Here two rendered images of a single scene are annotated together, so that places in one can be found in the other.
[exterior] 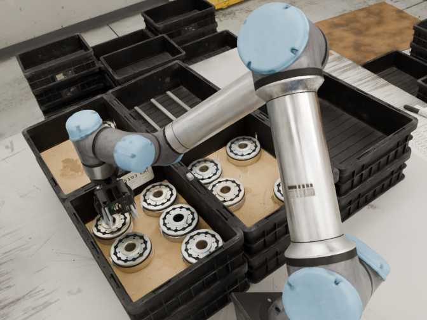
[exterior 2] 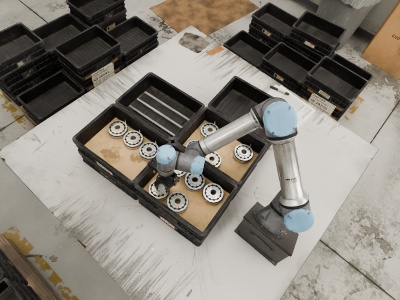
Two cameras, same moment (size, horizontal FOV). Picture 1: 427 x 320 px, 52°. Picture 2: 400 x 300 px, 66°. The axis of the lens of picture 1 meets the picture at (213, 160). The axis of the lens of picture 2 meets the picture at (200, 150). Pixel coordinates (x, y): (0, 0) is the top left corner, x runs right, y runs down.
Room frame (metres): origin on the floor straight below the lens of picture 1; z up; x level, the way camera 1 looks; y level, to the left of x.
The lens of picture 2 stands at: (0.23, 0.50, 2.24)
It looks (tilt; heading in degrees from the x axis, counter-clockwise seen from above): 59 degrees down; 324
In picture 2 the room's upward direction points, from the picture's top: 10 degrees clockwise
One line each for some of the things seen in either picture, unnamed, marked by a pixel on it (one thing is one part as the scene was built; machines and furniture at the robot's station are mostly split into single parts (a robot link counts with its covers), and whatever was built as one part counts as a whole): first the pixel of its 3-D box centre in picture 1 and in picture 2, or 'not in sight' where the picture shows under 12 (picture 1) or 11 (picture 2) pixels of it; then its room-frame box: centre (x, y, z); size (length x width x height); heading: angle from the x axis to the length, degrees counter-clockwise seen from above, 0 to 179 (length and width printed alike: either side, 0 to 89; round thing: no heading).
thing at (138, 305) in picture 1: (149, 220); (186, 186); (0.73, 0.18, 0.92); 0.40 x 0.30 x 0.02; 28
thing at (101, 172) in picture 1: (101, 163); (166, 166); (0.79, 0.26, 1.07); 0.08 x 0.08 x 0.05
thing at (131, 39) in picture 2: (213, 73); (131, 49); (2.35, -0.09, 0.31); 0.40 x 0.30 x 0.34; 112
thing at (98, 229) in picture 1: (111, 222); (159, 188); (0.79, 0.30, 0.86); 0.10 x 0.10 x 0.01
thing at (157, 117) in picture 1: (174, 113); (161, 111); (1.22, 0.10, 0.87); 0.40 x 0.30 x 0.11; 28
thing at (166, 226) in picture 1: (178, 219); (194, 180); (0.76, 0.12, 0.86); 0.10 x 0.10 x 0.01
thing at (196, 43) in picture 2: not in sight; (193, 41); (1.83, -0.42, 0.71); 0.22 x 0.19 x 0.01; 22
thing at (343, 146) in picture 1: (326, 128); (248, 113); (1.01, -0.35, 0.87); 0.40 x 0.30 x 0.11; 28
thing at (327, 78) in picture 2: not in sight; (325, 96); (1.18, -1.36, 0.37); 0.40 x 0.30 x 0.45; 22
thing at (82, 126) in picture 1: (90, 138); (166, 158); (0.78, 0.26, 1.15); 0.09 x 0.08 x 0.11; 52
